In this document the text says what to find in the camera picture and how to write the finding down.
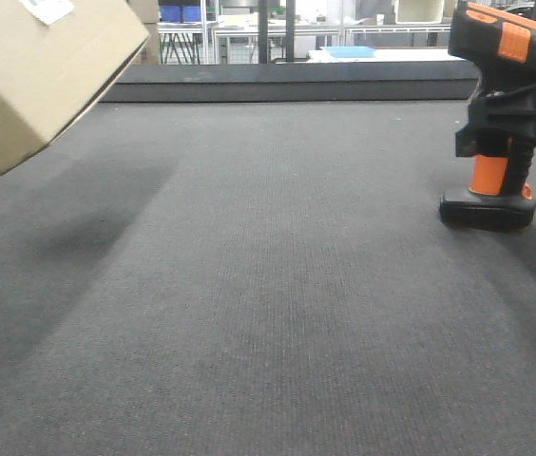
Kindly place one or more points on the brown cardboard package box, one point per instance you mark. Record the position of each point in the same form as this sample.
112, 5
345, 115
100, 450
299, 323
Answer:
57, 59

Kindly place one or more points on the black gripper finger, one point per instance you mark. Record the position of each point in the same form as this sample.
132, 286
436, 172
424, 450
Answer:
510, 114

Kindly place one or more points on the blue plastic tray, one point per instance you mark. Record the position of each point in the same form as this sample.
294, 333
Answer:
350, 52

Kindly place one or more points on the blue storage bins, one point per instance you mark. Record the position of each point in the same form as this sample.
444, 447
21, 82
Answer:
180, 14

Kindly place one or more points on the black vertical post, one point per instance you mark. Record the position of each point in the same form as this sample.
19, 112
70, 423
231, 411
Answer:
262, 32
289, 41

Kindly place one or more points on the black vertical post right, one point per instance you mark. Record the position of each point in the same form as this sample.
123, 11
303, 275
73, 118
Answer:
289, 41

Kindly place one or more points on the large stacked cardboard boxes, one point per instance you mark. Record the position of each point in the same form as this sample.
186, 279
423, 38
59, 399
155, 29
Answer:
148, 12

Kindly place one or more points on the orange black barcode scanner gun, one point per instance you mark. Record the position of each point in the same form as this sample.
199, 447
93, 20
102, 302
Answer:
503, 47

